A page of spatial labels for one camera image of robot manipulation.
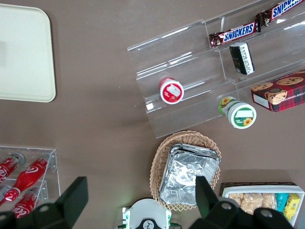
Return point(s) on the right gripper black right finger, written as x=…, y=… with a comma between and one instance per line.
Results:
x=209, y=205

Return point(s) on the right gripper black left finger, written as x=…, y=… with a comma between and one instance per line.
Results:
x=71, y=202

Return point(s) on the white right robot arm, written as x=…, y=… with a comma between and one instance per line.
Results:
x=147, y=212

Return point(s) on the dark brown woven tray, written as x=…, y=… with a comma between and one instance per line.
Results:
x=250, y=184

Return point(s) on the white rectangular snack tray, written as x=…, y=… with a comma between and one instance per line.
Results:
x=262, y=189

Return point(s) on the oval light wicker basket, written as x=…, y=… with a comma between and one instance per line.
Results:
x=186, y=138

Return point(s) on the beige plastic tray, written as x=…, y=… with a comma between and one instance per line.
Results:
x=23, y=59

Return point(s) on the bagged rice crackers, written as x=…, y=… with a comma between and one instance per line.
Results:
x=250, y=201

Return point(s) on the stacked aluminium foil containers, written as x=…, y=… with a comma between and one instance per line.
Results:
x=186, y=171

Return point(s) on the red cola bottle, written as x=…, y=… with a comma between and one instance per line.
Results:
x=23, y=205
x=28, y=174
x=7, y=167

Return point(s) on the clear acrylic bottle rack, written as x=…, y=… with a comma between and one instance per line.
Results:
x=53, y=157

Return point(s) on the teal snack packet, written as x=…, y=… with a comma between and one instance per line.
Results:
x=281, y=201

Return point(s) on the yellow snack packet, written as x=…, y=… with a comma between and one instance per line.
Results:
x=291, y=205

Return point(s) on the green sunflower lid cup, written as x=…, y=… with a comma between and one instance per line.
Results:
x=240, y=115

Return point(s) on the red strawberry lid cup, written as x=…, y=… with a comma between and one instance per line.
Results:
x=171, y=91

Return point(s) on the red tartan cookie box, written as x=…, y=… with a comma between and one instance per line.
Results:
x=283, y=95

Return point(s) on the black and white small box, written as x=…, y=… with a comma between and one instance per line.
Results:
x=241, y=58

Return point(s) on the clear acrylic stepped shelf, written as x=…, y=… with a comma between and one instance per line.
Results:
x=274, y=52
x=166, y=59

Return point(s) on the Snickers chocolate bar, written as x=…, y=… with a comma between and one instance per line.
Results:
x=283, y=9
x=238, y=34

